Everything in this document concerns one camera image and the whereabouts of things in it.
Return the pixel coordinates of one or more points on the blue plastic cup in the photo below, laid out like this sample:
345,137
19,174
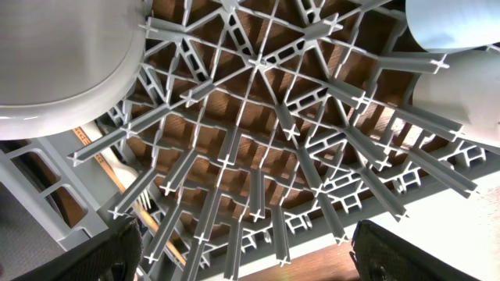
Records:
448,26

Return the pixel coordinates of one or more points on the grey dishwasher rack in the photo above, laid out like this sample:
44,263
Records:
262,131

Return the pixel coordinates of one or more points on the wooden chopstick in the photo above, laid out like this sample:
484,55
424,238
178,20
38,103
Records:
143,214

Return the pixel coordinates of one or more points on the white plastic fork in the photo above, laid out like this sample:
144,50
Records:
123,173

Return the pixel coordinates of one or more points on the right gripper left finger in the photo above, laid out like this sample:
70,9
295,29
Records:
112,255

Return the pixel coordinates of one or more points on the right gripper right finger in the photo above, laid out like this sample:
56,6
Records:
378,254

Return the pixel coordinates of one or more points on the grey plate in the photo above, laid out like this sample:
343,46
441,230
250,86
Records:
64,63

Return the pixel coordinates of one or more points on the cream plastic cup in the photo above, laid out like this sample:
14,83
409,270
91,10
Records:
467,92

